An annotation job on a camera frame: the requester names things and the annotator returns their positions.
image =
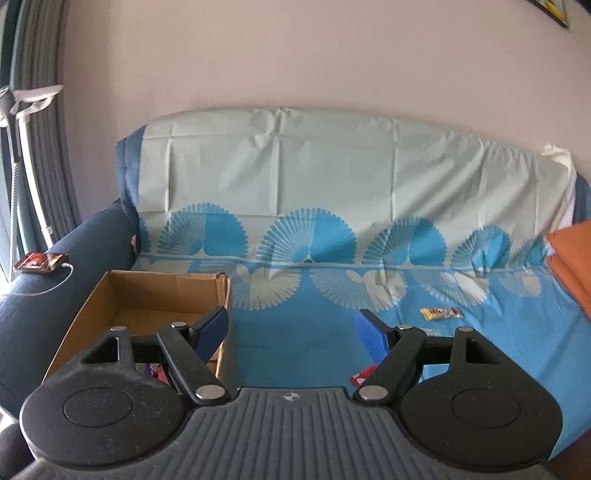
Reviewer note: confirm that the dark blue sofa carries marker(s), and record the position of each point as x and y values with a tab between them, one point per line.
92	240

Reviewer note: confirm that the brown cardboard box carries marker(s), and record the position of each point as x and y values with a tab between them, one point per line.
161	290

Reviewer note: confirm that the purple snack packet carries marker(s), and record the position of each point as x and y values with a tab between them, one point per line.
149	369

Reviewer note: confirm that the orange cushion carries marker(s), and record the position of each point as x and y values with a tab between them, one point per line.
572	263

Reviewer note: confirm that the framed wall picture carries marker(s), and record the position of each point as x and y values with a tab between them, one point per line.
551	11

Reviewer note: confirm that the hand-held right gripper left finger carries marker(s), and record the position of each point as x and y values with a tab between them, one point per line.
213	330

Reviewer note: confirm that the grey curtain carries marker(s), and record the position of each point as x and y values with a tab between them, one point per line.
51	152

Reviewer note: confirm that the yellow snack packet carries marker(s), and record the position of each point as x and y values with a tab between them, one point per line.
441	314

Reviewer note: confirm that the black smartphone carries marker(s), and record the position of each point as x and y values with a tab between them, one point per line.
41	262

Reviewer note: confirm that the red snack packet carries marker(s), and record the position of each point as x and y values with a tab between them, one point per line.
364	376

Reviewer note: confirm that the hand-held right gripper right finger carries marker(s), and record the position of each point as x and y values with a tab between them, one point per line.
373	340

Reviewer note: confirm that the fan print sofa cover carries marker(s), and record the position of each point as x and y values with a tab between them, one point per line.
323	184

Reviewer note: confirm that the white cloth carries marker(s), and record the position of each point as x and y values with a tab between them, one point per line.
561	161

